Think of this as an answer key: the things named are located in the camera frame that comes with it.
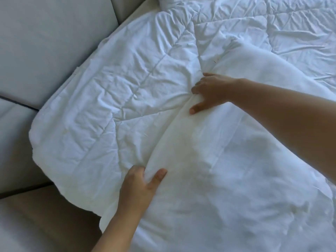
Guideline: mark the person's right hand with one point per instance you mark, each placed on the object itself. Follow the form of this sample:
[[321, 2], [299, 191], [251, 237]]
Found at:
[[216, 90]]

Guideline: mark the person's left hand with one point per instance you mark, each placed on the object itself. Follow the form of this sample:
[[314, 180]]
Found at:
[[133, 192]]

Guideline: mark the person's left thumb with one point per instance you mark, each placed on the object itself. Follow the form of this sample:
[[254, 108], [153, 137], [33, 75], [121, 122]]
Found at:
[[158, 177]]

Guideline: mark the person's right thumb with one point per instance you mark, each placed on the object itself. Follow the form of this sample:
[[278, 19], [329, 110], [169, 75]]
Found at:
[[199, 107]]

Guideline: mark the white smooth duvet cover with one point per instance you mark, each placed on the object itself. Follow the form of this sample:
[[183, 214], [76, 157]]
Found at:
[[223, 181]]

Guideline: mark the white quilted comforter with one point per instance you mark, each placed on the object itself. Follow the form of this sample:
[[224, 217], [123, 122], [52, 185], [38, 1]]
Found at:
[[105, 115]]

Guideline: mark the person's right forearm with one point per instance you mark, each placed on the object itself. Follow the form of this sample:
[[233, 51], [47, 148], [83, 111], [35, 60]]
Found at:
[[288, 120]]

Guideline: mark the person's left forearm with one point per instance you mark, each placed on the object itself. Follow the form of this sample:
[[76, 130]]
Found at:
[[118, 233]]

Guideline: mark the grey upholstered headboard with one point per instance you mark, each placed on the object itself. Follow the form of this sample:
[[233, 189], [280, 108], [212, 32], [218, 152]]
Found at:
[[39, 49]]

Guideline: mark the beige upholstered bed frame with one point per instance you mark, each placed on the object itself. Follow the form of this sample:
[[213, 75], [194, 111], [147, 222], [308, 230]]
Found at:
[[39, 223]]

